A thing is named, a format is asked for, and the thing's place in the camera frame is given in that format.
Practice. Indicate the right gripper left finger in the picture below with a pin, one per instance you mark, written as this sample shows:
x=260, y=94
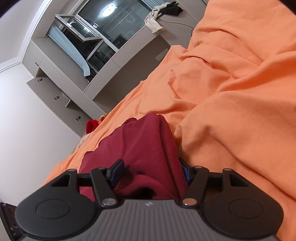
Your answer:
x=70, y=203

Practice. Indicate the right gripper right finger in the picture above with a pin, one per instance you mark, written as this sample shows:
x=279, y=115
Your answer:
x=230, y=204

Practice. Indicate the dark red sweater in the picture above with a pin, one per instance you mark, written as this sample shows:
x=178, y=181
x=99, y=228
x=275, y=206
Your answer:
x=152, y=167

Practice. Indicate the pink patterned cloth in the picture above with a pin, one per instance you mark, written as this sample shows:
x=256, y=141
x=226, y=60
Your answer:
x=86, y=136

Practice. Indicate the bright red garment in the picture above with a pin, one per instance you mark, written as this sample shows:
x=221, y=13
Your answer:
x=91, y=125

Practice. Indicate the open grey cabinet door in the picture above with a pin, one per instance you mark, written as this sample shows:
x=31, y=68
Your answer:
x=57, y=101

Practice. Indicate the orange bed duvet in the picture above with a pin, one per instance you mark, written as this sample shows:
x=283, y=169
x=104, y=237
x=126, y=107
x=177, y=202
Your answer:
x=229, y=98

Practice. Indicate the grey built-in wardrobe unit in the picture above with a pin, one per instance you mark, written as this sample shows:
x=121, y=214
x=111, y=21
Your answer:
x=119, y=61

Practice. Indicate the left light blue curtain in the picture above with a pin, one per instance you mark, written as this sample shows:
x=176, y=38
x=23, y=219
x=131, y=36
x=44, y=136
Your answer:
x=65, y=44

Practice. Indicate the light blue curtain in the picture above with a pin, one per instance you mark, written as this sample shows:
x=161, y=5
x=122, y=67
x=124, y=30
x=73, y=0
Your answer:
x=153, y=3
x=65, y=44

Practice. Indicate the open window sash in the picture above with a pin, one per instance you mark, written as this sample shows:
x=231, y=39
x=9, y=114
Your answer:
x=79, y=29

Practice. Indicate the white cloth on sill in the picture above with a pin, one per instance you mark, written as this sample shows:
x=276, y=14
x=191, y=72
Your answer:
x=151, y=19

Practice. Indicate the black cloth on sill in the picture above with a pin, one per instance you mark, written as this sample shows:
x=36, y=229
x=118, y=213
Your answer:
x=172, y=9

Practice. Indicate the right light blue curtain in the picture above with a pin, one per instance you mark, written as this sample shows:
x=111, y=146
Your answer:
x=153, y=3

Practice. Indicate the white wall socket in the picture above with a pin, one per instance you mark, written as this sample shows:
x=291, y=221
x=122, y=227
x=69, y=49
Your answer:
x=161, y=55

